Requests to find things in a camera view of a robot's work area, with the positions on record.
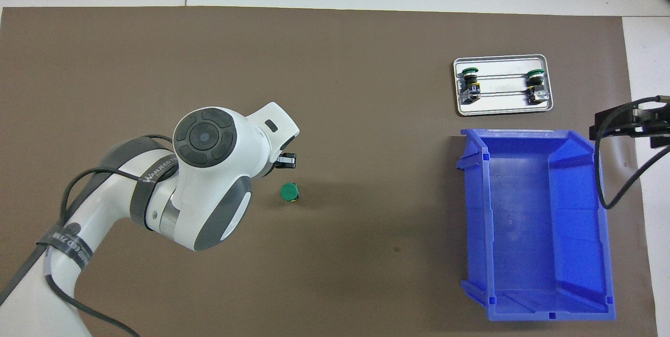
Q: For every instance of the green push button switch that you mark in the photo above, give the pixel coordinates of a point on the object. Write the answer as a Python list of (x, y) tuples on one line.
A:
[(470, 88), (289, 192), (536, 91)]

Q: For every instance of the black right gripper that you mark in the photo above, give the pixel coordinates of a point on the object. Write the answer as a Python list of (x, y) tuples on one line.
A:
[(654, 122)]

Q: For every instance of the silver metal tray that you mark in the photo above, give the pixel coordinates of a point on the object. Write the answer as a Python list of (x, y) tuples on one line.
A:
[(502, 108)]

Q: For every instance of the blue plastic storage bin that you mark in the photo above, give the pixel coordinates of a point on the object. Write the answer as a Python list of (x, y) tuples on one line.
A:
[(523, 222)]

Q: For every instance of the brown table mat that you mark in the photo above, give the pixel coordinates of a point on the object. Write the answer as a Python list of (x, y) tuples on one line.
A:
[(366, 91)]

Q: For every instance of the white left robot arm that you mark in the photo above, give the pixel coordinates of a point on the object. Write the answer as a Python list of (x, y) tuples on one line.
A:
[(209, 180)]

